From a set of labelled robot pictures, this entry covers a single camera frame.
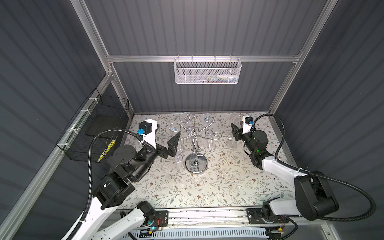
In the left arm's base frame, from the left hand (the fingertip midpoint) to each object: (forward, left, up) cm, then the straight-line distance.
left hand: (169, 129), depth 55 cm
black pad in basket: (+19, +35, -15) cm, 43 cm away
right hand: (+18, -35, -19) cm, 44 cm away
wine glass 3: (+9, 0, -11) cm, 15 cm away
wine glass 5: (+15, -16, -10) cm, 24 cm away
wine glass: (+16, -34, -36) cm, 52 cm away
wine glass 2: (0, -2, -22) cm, 22 cm away
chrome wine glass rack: (+7, -11, -41) cm, 43 cm away
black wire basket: (+26, +42, -15) cm, 51 cm away
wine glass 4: (+17, -6, -11) cm, 21 cm away
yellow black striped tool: (+8, +32, -20) cm, 39 cm away
